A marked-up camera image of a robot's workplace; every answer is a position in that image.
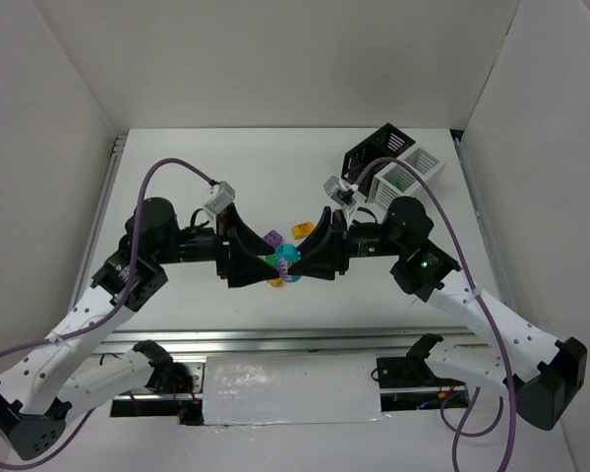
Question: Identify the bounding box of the yellow curved lego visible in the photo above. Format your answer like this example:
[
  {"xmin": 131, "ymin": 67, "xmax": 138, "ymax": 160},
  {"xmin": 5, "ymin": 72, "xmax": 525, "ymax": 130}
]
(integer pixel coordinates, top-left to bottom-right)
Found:
[{"xmin": 291, "ymin": 221, "xmax": 315, "ymax": 240}]

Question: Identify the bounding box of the teal frog flower lego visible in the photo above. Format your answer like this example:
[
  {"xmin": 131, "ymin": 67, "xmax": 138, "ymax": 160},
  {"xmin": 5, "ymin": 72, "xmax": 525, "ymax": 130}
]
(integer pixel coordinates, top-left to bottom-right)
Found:
[{"xmin": 274, "ymin": 244, "xmax": 301, "ymax": 283}]

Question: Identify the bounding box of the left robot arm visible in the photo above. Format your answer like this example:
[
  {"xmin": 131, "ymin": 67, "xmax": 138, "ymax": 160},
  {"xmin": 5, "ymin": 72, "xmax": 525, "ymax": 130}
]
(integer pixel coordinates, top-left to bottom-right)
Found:
[{"xmin": 0, "ymin": 198, "xmax": 278, "ymax": 461}]

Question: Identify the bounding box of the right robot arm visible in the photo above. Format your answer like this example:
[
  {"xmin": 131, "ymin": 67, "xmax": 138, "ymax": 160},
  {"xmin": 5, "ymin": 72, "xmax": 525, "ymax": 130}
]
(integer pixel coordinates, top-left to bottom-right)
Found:
[{"xmin": 289, "ymin": 197, "xmax": 588, "ymax": 431}]

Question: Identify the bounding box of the yellow butterfly lego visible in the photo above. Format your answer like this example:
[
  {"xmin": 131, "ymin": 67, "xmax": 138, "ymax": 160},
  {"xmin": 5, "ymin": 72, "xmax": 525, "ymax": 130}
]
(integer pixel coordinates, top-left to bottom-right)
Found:
[{"xmin": 267, "ymin": 278, "xmax": 284, "ymax": 287}]

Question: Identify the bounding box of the purple lego brick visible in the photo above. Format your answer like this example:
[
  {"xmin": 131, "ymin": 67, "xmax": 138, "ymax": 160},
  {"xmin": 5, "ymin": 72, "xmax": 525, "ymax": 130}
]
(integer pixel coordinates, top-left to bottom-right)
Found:
[{"xmin": 263, "ymin": 230, "xmax": 283, "ymax": 249}]

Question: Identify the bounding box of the white slatted container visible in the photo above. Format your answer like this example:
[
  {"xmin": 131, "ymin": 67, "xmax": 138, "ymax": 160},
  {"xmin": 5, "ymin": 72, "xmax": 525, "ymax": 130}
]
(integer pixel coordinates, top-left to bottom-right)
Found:
[{"xmin": 368, "ymin": 144, "xmax": 445, "ymax": 210}]

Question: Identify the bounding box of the black slatted container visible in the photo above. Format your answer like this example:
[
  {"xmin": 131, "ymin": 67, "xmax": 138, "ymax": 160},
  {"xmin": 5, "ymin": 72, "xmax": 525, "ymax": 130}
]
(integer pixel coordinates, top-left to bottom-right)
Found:
[{"xmin": 340, "ymin": 123, "xmax": 416, "ymax": 184}]

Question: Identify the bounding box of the white foil cover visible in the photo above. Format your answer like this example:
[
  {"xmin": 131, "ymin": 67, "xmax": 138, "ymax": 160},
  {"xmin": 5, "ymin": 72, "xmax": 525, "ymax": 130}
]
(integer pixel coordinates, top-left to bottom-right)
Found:
[{"xmin": 203, "ymin": 354, "xmax": 383, "ymax": 426}]

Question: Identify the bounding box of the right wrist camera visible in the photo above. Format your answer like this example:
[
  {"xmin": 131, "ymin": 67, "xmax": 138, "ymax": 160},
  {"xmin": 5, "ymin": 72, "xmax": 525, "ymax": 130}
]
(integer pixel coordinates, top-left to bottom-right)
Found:
[{"xmin": 324, "ymin": 176, "xmax": 358, "ymax": 220}]

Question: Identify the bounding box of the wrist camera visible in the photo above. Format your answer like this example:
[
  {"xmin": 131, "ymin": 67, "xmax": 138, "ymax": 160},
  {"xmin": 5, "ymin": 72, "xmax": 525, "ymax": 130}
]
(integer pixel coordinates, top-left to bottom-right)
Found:
[
  {"xmin": 203, "ymin": 181, "xmax": 236, "ymax": 219},
  {"xmin": 324, "ymin": 176, "xmax": 358, "ymax": 220}
]

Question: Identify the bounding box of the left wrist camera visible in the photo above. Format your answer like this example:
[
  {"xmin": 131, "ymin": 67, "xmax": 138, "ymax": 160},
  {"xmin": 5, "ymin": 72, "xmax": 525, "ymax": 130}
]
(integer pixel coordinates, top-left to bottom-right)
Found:
[{"xmin": 203, "ymin": 181, "xmax": 236, "ymax": 219}]

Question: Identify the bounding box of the aluminium rail frame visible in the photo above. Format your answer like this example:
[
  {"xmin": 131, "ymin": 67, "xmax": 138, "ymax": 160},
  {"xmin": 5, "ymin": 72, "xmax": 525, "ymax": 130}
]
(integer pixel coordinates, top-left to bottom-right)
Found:
[{"xmin": 73, "ymin": 132, "xmax": 530, "ymax": 355}]

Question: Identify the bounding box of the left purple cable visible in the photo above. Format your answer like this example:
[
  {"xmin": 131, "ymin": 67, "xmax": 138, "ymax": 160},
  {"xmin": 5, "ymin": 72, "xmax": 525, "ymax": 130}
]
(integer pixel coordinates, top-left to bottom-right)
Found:
[{"xmin": 0, "ymin": 157, "xmax": 220, "ymax": 468}]

